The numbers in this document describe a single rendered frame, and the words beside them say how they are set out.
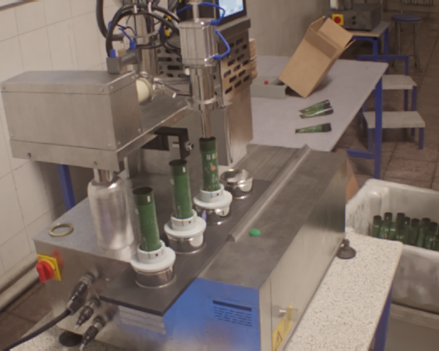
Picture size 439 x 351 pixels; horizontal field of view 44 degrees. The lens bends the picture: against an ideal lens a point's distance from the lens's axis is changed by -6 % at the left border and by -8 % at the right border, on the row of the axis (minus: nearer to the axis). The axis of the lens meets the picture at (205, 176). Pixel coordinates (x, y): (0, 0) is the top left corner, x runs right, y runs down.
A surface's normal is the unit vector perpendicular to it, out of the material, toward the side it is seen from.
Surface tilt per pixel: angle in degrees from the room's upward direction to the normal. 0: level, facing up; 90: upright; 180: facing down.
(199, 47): 90
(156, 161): 90
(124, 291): 0
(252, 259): 0
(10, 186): 90
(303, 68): 90
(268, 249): 0
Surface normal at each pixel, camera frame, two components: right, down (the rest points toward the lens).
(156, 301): -0.08, -0.91
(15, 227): 0.89, 0.11
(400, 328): -0.56, 0.47
